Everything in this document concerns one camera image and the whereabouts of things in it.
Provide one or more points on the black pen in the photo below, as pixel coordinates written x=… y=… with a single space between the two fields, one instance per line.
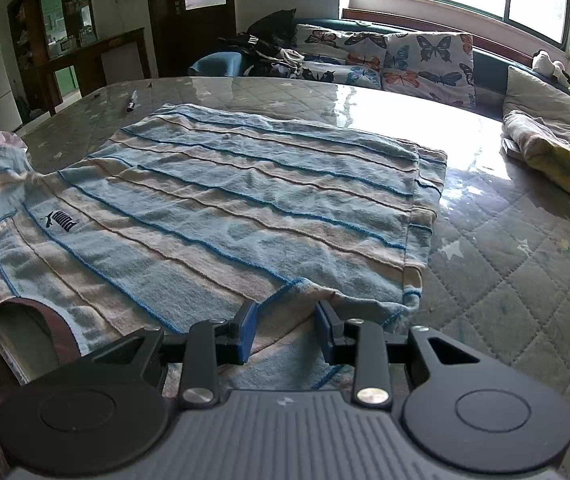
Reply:
x=131 y=101

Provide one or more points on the white plush toy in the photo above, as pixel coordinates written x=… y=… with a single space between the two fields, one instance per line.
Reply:
x=545 y=62

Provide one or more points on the butterfly print pillow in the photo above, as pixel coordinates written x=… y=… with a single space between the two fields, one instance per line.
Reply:
x=337 y=42
x=430 y=62

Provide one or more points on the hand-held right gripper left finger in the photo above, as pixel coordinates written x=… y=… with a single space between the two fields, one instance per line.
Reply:
x=247 y=332

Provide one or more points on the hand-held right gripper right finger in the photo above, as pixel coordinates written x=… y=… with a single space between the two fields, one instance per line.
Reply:
x=322 y=330

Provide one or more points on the dark wooden door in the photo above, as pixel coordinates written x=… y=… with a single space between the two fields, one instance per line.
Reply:
x=165 y=20

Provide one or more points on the teal sofa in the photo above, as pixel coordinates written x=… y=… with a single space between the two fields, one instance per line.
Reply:
x=487 y=72

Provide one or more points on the grey cushion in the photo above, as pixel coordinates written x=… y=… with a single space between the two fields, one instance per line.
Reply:
x=540 y=97

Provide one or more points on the dark wooden display cabinet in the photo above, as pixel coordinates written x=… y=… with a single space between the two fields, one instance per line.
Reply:
x=30 y=35

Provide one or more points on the pink cloth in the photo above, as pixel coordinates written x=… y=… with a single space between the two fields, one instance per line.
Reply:
x=9 y=139

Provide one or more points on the dark wooden desk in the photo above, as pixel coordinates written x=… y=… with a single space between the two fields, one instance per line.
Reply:
x=90 y=52

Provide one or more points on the blue beige striped towel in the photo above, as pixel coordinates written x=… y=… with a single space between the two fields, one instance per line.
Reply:
x=215 y=200

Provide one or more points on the folded beige yellow blanket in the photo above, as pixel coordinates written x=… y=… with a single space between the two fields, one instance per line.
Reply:
x=550 y=152

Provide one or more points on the pile of black clothes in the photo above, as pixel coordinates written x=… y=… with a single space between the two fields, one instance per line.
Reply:
x=270 y=35

